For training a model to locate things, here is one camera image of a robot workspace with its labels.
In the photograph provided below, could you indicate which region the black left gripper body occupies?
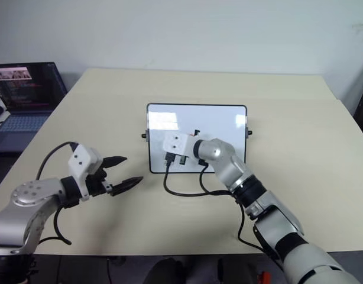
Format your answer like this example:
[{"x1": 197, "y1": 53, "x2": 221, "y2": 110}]
[{"x1": 86, "y1": 165, "x2": 115, "y2": 198}]

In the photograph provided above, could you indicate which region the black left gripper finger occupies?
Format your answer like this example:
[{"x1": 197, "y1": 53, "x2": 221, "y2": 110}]
[
  {"x1": 103, "y1": 156, "x2": 129, "y2": 169},
  {"x1": 109, "y1": 176, "x2": 144, "y2": 197}
]

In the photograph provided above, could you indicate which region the black framed whiteboard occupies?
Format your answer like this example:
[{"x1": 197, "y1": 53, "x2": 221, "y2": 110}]
[{"x1": 141, "y1": 102, "x2": 253, "y2": 175}]

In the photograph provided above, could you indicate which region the blue open laptop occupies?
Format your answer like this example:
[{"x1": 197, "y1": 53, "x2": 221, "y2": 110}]
[{"x1": 0, "y1": 62, "x2": 67, "y2": 153}]

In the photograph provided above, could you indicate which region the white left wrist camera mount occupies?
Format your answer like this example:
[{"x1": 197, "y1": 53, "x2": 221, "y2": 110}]
[{"x1": 67, "y1": 144, "x2": 105, "y2": 202}]

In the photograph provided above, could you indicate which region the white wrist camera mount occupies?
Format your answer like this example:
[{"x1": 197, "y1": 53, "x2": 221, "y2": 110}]
[
  {"x1": 67, "y1": 144, "x2": 105, "y2": 202},
  {"x1": 163, "y1": 132, "x2": 196, "y2": 157}
]

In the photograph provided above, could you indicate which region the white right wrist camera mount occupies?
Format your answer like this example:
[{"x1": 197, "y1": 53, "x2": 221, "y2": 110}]
[{"x1": 163, "y1": 132, "x2": 196, "y2": 157}]

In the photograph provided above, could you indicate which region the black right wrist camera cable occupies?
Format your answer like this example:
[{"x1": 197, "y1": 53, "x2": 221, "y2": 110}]
[{"x1": 163, "y1": 151, "x2": 231, "y2": 197}]

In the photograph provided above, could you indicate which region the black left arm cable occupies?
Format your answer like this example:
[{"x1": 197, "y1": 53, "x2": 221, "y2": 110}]
[{"x1": 35, "y1": 141, "x2": 79, "y2": 246}]

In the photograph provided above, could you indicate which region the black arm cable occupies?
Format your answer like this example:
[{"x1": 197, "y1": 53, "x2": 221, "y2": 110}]
[
  {"x1": 198, "y1": 159, "x2": 284, "y2": 272},
  {"x1": 35, "y1": 141, "x2": 79, "y2": 246}
]

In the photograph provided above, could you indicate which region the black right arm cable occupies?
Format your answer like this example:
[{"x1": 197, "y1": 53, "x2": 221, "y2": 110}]
[{"x1": 198, "y1": 159, "x2": 284, "y2": 272}]

